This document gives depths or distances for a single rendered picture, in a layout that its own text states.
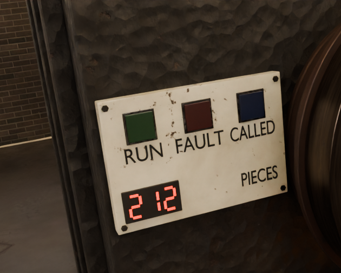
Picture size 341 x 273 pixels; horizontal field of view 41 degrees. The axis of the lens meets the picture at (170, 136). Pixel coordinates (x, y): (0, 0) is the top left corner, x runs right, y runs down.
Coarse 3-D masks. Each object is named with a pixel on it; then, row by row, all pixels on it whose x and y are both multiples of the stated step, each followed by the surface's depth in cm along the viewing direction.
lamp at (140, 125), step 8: (144, 112) 58; (152, 112) 58; (128, 120) 57; (136, 120) 58; (144, 120) 58; (152, 120) 58; (128, 128) 58; (136, 128) 58; (144, 128) 58; (152, 128) 59; (128, 136) 58; (136, 136) 58; (144, 136) 59; (152, 136) 59
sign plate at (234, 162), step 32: (128, 96) 58; (160, 96) 59; (192, 96) 60; (224, 96) 62; (160, 128) 60; (224, 128) 62; (256, 128) 64; (128, 160) 59; (160, 160) 60; (192, 160) 62; (224, 160) 63; (256, 160) 65; (128, 192) 59; (160, 192) 61; (192, 192) 63; (224, 192) 64; (256, 192) 66; (128, 224) 61
